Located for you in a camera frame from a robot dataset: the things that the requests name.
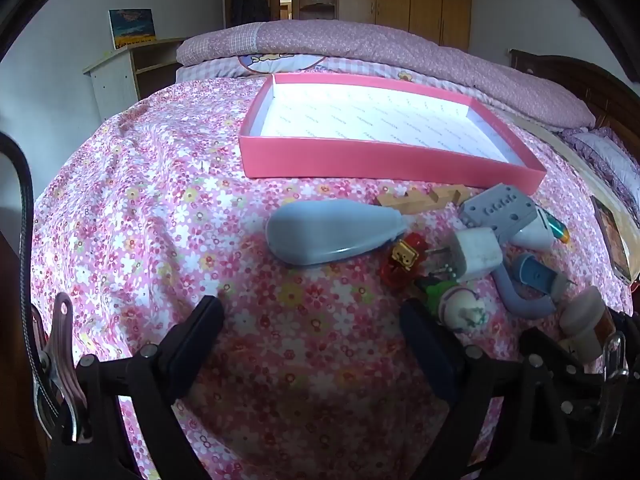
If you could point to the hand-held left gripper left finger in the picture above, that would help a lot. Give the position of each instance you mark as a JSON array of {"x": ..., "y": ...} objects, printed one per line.
[{"x": 197, "y": 345}]

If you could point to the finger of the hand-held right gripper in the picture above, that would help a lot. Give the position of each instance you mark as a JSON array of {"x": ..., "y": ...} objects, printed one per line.
[{"x": 570, "y": 372}]

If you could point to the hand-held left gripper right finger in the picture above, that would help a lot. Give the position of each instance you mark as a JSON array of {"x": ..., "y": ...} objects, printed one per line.
[{"x": 430, "y": 355}]

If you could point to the white pill bottle orange label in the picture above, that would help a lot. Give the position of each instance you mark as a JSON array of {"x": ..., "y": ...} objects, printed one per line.
[{"x": 585, "y": 320}]

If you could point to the red and yellow toy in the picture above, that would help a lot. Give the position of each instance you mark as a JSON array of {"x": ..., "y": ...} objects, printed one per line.
[{"x": 402, "y": 257}]

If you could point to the blue-grey curved plastic tool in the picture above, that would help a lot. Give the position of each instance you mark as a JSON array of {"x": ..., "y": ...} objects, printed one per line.
[{"x": 532, "y": 275}]

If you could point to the white charger plug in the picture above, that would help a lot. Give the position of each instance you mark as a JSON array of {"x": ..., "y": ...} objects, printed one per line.
[{"x": 477, "y": 255}]

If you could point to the white earbuds case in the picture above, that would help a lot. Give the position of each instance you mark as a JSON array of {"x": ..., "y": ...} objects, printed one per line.
[{"x": 535, "y": 232}]

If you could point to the notched wooden block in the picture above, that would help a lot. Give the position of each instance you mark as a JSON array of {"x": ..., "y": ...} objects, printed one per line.
[{"x": 415, "y": 199}]

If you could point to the blue-grey oval case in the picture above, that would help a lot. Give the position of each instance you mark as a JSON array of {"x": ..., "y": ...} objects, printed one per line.
[{"x": 330, "y": 230}]

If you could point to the grey perforated plastic block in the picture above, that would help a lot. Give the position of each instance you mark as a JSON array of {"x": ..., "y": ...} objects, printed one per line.
[{"x": 500, "y": 210}]

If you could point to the pink shallow cardboard box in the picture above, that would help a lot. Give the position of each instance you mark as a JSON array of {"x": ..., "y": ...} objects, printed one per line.
[{"x": 380, "y": 125}]

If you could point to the metal spring clip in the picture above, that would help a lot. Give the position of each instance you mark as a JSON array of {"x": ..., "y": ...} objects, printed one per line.
[
  {"x": 614, "y": 385},
  {"x": 62, "y": 360}
]

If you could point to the dark cover book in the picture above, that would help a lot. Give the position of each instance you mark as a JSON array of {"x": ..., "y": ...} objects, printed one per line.
[{"x": 611, "y": 237}]

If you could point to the pink floral bed sheet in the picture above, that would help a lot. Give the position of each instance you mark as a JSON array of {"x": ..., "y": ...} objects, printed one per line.
[{"x": 165, "y": 200}]

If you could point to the purple ruffled pillow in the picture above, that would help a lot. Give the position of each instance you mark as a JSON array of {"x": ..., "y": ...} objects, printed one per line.
[{"x": 607, "y": 157}]

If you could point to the white open shelf unit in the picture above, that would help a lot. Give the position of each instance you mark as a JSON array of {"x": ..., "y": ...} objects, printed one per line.
[{"x": 125, "y": 77}]

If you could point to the dark wooden headboard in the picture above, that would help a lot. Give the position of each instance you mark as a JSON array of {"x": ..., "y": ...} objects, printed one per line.
[{"x": 585, "y": 77}]

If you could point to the pink folded quilt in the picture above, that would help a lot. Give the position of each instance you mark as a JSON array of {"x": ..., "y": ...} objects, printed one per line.
[{"x": 375, "y": 45}]

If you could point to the blue and yellow painting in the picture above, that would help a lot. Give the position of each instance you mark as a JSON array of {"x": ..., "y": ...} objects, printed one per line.
[{"x": 132, "y": 27}]

